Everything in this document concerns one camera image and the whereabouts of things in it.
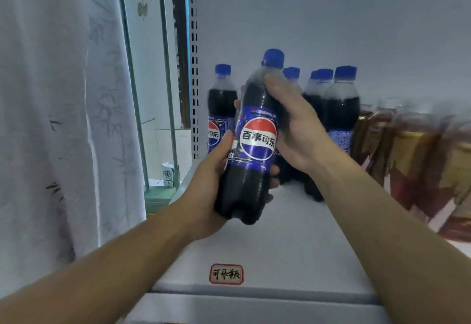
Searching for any person's right forearm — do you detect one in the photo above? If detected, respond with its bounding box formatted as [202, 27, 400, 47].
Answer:
[316, 154, 471, 324]

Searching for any Pepsi cola bottle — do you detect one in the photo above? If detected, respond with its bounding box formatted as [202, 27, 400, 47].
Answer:
[214, 48, 286, 225]

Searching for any person's left hand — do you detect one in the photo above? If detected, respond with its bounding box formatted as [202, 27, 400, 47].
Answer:
[173, 130, 281, 242]

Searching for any person's right hand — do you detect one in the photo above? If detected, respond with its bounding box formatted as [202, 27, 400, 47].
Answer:
[235, 72, 350, 181]

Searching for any white bamboo print curtain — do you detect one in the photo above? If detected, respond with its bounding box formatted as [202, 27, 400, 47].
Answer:
[0, 0, 148, 299]

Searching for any red-bordered shelf label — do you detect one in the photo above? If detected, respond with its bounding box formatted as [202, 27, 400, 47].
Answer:
[209, 263, 244, 286]

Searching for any barred window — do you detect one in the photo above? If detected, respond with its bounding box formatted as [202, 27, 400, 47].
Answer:
[171, 0, 194, 130]

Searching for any row of amber drink bottles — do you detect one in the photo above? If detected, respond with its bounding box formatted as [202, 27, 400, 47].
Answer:
[350, 99, 471, 244]

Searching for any group of blue-capped cola bottles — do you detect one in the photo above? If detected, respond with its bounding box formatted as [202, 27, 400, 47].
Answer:
[208, 64, 362, 203]

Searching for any small white carton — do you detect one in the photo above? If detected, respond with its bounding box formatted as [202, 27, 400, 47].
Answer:
[162, 163, 176, 189]

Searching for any white metal shelf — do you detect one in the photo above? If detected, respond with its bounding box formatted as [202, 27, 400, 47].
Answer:
[121, 0, 471, 324]

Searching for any white panelled door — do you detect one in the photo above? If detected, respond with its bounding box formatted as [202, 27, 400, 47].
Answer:
[121, 0, 181, 189]

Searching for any person's left forearm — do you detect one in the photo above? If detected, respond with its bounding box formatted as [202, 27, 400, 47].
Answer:
[0, 213, 201, 324]

